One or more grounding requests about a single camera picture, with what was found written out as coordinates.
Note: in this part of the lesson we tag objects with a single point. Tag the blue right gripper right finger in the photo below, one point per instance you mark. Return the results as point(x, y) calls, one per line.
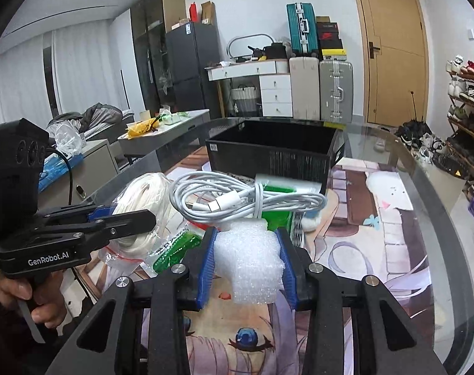
point(289, 278)

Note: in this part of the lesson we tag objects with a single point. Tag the woven laundry basket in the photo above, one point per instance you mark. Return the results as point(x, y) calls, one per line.
point(245, 99)

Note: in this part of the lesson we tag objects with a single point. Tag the green white medicine packet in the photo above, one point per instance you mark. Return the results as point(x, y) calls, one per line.
point(293, 204)

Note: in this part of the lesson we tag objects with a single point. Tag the wooden door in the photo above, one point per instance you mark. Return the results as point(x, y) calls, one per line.
point(396, 62)

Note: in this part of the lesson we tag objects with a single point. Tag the black refrigerator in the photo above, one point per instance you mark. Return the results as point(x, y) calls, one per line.
point(192, 49)

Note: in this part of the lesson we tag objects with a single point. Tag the grey coffee table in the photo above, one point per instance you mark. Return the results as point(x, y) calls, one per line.
point(140, 146)

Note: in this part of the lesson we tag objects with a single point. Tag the silver suitcase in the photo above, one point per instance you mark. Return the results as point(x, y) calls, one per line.
point(336, 91)

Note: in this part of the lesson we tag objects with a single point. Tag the anime desk mat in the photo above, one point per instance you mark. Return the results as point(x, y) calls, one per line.
point(362, 280)

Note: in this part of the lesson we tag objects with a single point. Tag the yellow bag on table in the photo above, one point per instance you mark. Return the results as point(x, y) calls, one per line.
point(141, 128)

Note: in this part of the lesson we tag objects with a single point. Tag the stacked shoe boxes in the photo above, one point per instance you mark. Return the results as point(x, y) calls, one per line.
point(329, 40)

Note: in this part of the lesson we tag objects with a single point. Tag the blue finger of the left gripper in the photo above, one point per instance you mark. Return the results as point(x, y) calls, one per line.
point(101, 212)

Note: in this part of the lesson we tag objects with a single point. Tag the person's left hand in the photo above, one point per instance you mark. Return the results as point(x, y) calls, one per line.
point(50, 307)

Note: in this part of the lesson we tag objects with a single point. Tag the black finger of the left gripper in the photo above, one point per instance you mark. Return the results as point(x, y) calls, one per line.
point(100, 232)

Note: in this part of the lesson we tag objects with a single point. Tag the white foam block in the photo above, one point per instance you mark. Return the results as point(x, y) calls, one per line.
point(247, 254)

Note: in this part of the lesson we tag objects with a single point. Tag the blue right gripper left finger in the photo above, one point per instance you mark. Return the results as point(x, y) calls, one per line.
point(206, 267)

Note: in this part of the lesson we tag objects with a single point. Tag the wooden shoe rack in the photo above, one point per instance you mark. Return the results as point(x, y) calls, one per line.
point(461, 112)

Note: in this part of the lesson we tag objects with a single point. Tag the white drawer desk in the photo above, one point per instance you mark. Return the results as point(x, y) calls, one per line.
point(274, 83)

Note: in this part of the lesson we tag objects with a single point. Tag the teal suitcase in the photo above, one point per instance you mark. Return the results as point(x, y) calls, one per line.
point(303, 29)

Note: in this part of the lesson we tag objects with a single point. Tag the black storage box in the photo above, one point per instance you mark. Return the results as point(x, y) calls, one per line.
point(282, 148)

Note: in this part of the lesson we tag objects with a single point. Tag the beige suitcase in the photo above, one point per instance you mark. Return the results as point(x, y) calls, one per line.
point(305, 88)

